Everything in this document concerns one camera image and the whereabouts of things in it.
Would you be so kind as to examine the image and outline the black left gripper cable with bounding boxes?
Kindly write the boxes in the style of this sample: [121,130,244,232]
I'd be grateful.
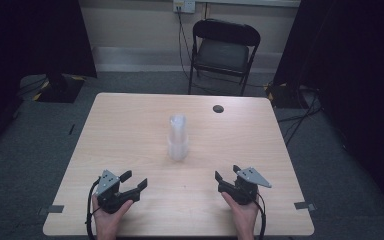
[85,178,102,240]

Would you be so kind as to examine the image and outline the stack of clear plastic cups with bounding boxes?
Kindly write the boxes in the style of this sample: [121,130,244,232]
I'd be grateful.
[166,113,190,162]

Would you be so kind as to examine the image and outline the black curtain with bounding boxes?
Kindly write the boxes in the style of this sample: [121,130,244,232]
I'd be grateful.
[0,0,98,158]
[273,0,384,221]

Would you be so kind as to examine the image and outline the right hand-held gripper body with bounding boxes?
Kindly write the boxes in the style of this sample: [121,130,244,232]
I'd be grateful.
[218,166,273,206]

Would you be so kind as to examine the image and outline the person's left hand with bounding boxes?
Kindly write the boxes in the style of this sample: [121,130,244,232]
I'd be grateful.
[91,194,135,240]

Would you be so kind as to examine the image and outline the grey tape strip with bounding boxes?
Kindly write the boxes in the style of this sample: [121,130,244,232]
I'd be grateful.
[37,204,65,216]
[293,201,317,212]

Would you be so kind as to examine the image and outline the white wall socket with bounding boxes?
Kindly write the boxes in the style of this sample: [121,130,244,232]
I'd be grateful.
[172,0,196,14]

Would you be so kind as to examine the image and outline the person's right hand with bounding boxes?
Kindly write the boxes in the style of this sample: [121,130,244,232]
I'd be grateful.
[220,191,260,240]

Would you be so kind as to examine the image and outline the black stand base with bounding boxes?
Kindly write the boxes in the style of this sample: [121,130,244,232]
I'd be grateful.
[265,81,309,109]
[32,73,86,104]

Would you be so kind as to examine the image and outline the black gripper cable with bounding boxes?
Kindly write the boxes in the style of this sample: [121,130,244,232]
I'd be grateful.
[85,178,102,240]
[255,191,268,240]

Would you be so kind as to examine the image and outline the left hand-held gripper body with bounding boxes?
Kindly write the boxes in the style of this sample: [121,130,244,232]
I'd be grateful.
[94,169,142,215]

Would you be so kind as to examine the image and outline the black floor cables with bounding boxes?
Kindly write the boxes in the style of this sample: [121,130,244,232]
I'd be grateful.
[276,84,323,148]

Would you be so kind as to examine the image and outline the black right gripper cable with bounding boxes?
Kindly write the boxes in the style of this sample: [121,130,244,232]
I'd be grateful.
[255,191,268,240]

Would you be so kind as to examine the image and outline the black folding chair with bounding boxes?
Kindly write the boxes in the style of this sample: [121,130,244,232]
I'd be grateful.
[187,18,262,97]

